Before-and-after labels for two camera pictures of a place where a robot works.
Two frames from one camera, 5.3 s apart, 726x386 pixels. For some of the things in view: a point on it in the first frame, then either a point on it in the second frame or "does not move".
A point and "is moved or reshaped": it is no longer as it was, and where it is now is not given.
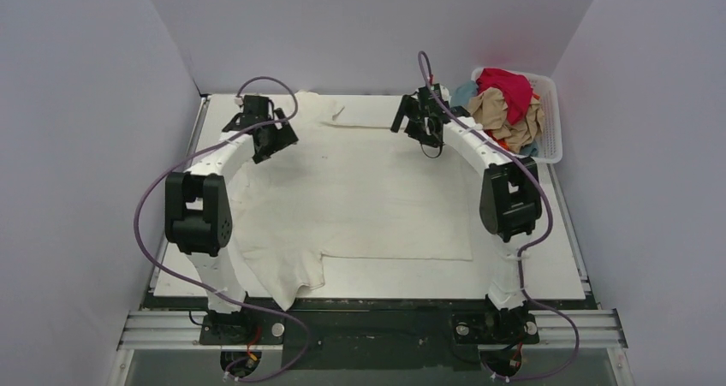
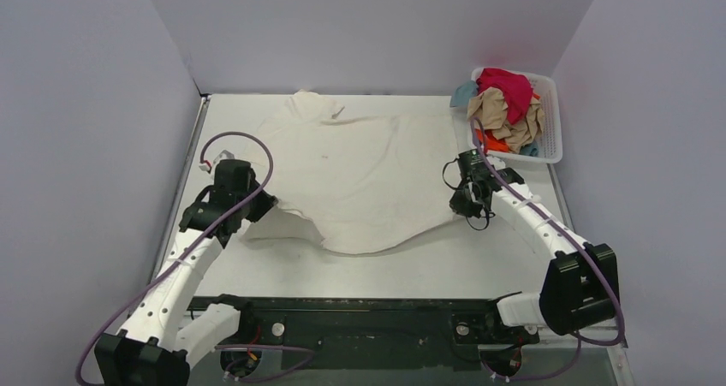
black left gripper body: (249, 120) -> (263, 204)
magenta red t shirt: (516, 90) does not move
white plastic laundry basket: (546, 91) does not move
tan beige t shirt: (488, 109) does not move
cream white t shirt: (345, 190) is moved or reshaped
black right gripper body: (408, 115) -> (464, 200)
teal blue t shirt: (462, 93) does not move
